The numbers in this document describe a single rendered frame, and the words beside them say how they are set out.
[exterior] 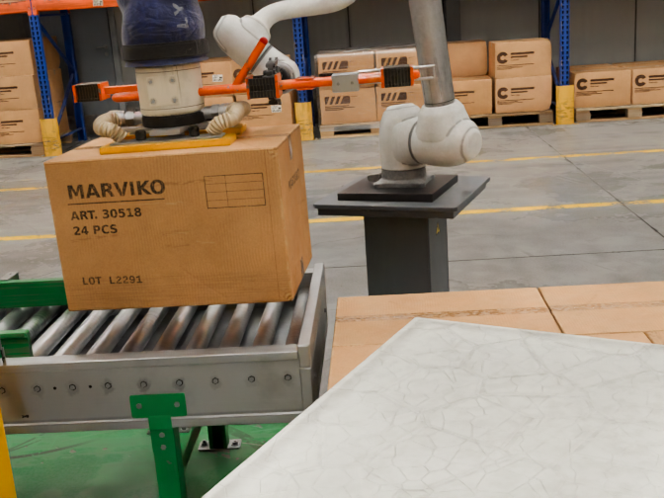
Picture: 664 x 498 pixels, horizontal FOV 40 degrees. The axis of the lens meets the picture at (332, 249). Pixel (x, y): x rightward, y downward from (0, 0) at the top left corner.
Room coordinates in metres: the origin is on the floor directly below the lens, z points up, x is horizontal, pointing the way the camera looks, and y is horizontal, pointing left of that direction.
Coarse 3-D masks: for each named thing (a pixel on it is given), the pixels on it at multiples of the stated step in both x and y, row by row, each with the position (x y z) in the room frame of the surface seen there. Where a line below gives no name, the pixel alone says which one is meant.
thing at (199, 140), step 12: (144, 132) 2.33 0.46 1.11; (192, 132) 2.31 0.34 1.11; (108, 144) 2.34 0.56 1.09; (120, 144) 2.31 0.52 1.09; (132, 144) 2.30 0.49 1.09; (144, 144) 2.29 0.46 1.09; (156, 144) 2.29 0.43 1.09; (168, 144) 2.28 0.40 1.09; (180, 144) 2.28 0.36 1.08; (192, 144) 2.28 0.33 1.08; (204, 144) 2.28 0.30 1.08; (216, 144) 2.27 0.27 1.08; (228, 144) 2.27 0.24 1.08
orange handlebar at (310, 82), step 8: (416, 72) 2.36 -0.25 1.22; (288, 80) 2.42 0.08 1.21; (296, 80) 2.38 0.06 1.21; (304, 80) 2.37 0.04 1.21; (312, 80) 2.37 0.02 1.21; (320, 80) 2.37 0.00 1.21; (328, 80) 2.37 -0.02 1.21; (360, 80) 2.36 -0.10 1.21; (368, 80) 2.36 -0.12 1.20; (376, 80) 2.36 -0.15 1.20; (104, 88) 2.70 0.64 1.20; (112, 88) 2.69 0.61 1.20; (120, 88) 2.69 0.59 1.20; (128, 88) 2.69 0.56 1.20; (136, 88) 2.69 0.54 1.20; (200, 88) 2.40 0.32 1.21; (208, 88) 2.39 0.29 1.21; (216, 88) 2.39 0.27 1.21; (224, 88) 2.39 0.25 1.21; (232, 88) 2.38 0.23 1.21; (240, 88) 2.38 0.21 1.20; (280, 88) 2.38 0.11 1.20; (288, 88) 2.38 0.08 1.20; (296, 88) 2.38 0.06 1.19; (304, 88) 2.37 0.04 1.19; (312, 88) 2.37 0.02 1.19; (112, 96) 2.42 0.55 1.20; (120, 96) 2.41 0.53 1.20; (128, 96) 2.41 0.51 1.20; (136, 96) 2.40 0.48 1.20
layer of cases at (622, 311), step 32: (544, 288) 2.54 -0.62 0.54; (576, 288) 2.52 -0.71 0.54; (608, 288) 2.50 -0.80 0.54; (640, 288) 2.48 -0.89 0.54; (352, 320) 2.38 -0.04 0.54; (384, 320) 2.36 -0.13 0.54; (448, 320) 2.32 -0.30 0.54; (480, 320) 2.30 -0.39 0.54; (512, 320) 2.29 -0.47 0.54; (544, 320) 2.27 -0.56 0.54; (576, 320) 2.25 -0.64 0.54; (608, 320) 2.24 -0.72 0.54; (640, 320) 2.22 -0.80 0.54; (352, 352) 2.14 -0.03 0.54
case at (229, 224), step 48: (96, 144) 2.50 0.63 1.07; (240, 144) 2.27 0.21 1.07; (288, 144) 2.34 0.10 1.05; (48, 192) 2.26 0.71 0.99; (96, 192) 2.24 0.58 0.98; (144, 192) 2.23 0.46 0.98; (192, 192) 2.21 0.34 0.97; (240, 192) 2.20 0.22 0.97; (288, 192) 2.27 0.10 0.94; (96, 240) 2.25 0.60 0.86; (144, 240) 2.23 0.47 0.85; (192, 240) 2.22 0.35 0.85; (240, 240) 2.20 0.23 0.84; (288, 240) 2.21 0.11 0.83; (96, 288) 2.25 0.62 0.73; (144, 288) 2.23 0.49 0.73; (192, 288) 2.22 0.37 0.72; (240, 288) 2.20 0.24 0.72; (288, 288) 2.19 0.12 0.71
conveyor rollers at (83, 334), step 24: (0, 312) 2.71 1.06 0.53; (24, 312) 2.68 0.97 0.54; (48, 312) 2.65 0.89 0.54; (72, 312) 2.62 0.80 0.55; (96, 312) 2.59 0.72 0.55; (120, 312) 2.58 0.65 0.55; (192, 312) 2.58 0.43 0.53; (216, 312) 2.53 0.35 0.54; (240, 312) 2.49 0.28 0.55; (264, 312) 2.50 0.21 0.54; (48, 336) 2.41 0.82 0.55; (72, 336) 2.39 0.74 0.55; (120, 336) 2.44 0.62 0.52; (144, 336) 2.38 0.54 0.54; (168, 336) 2.34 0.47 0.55; (240, 336) 2.34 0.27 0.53; (264, 336) 2.29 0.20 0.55; (288, 336) 2.30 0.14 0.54
